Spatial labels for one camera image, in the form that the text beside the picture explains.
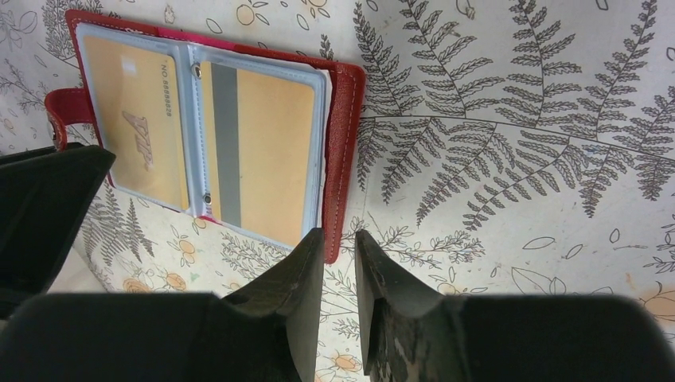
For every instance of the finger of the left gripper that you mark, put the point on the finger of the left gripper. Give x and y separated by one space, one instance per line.
45 196

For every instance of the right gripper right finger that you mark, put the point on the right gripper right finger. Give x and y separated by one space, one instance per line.
411 332

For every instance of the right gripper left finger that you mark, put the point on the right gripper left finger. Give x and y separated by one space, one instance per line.
265 331

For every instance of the gold VIP card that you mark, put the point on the gold VIP card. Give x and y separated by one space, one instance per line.
134 93

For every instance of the red card holder wallet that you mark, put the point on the red card holder wallet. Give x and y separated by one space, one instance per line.
68 106

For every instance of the white plastic card box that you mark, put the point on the white plastic card box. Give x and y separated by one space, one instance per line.
76 277

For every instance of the floral table mat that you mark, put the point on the floral table mat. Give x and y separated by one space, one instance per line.
503 147

